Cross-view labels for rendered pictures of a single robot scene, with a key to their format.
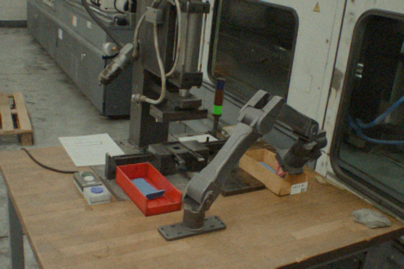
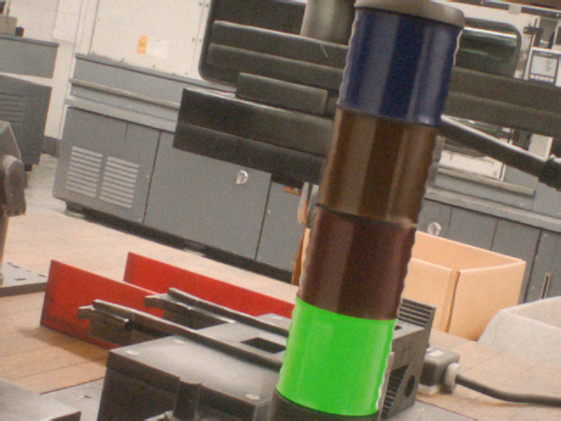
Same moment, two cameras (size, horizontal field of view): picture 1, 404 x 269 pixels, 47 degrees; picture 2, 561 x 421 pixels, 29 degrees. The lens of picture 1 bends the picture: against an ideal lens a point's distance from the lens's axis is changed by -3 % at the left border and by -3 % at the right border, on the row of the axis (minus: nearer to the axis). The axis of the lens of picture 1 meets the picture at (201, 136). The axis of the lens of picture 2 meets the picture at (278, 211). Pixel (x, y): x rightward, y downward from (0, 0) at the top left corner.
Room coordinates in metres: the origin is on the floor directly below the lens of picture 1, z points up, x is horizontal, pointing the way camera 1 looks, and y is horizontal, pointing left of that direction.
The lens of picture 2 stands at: (2.23, -0.28, 1.17)
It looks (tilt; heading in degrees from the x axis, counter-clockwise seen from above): 8 degrees down; 149
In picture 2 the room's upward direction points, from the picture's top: 12 degrees clockwise
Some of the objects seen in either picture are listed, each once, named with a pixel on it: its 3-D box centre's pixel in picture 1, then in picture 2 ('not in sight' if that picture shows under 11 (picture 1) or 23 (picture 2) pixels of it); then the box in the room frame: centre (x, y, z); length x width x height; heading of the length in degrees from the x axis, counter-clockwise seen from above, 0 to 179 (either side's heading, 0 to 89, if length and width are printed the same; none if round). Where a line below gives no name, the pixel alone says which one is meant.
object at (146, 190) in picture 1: (143, 185); not in sight; (1.43, 0.17, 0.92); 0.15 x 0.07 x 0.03; 39
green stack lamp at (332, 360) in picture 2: (217, 108); (337, 353); (1.91, -0.05, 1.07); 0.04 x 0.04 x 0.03
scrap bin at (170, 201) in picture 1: (146, 187); (199, 324); (1.40, 0.16, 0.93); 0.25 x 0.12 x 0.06; 32
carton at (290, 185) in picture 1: (272, 172); not in sight; (1.63, -0.28, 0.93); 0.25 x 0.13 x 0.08; 32
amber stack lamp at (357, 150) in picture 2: (219, 92); (377, 165); (1.91, -0.05, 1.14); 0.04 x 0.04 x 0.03
